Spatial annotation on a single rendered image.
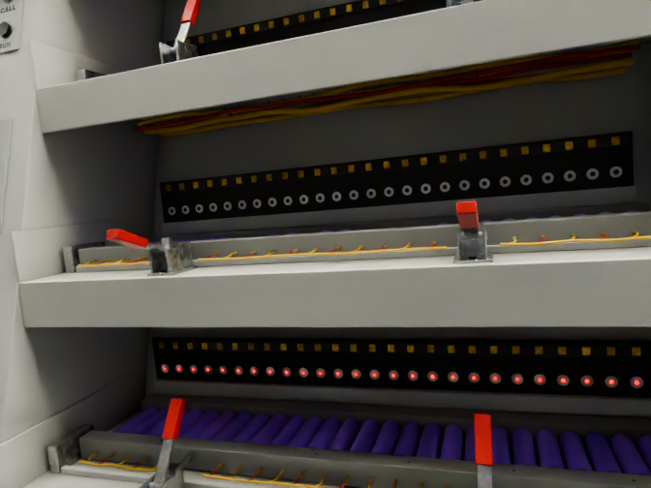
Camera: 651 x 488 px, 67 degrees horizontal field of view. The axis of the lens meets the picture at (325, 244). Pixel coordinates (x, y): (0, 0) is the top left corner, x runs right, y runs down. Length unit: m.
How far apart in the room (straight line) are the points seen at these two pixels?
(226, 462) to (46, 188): 0.34
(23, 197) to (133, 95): 0.15
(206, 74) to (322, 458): 0.36
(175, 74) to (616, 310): 0.41
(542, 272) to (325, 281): 0.15
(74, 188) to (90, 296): 0.16
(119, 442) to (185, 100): 0.34
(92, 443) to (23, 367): 0.10
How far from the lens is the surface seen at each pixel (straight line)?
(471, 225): 0.34
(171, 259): 0.46
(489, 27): 0.43
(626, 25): 0.44
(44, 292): 0.55
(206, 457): 0.52
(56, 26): 0.66
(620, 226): 0.43
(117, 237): 0.42
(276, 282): 0.40
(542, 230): 0.42
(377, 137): 0.62
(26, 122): 0.61
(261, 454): 0.49
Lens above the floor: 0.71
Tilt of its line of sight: 9 degrees up
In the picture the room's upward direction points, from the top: straight up
